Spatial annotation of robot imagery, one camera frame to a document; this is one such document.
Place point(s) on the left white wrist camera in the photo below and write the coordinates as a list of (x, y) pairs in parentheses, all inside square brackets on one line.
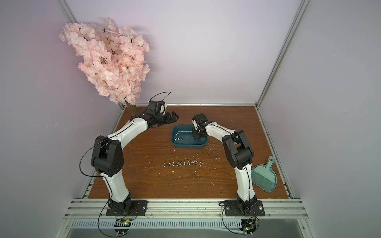
[(163, 108)]

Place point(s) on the small circuit board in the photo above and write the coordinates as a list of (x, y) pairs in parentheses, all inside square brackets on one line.
[(122, 226), (249, 226)]

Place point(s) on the teal plastic dustpan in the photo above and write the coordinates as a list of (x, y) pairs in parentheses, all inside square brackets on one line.
[(264, 176)]

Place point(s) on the pink artificial blossom tree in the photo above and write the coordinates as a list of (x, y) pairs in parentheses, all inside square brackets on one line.
[(113, 58)]

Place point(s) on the right small circuit board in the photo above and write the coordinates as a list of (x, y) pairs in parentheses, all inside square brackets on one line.
[(249, 226)]

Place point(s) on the teal plastic storage box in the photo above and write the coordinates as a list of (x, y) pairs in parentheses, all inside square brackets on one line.
[(188, 141)]

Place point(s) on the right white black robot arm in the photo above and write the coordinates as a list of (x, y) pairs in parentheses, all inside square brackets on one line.
[(239, 154)]

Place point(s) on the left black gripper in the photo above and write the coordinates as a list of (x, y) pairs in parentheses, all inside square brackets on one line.
[(168, 119)]

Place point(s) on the left small circuit board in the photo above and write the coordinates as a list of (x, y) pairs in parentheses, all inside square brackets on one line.
[(122, 226)]

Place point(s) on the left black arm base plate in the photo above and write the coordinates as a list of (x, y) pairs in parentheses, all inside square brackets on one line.
[(127, 208)]

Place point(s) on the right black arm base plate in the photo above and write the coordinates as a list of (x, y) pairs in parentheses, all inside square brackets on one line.
[(234, 208)]

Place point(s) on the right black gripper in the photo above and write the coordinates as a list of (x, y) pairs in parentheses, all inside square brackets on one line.
[(199, 131)]

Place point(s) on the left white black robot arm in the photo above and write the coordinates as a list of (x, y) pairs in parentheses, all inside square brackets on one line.
[(107, 156)]

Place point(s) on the aluminium front rail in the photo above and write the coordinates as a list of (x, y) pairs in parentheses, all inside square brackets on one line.
[(186, 208)]

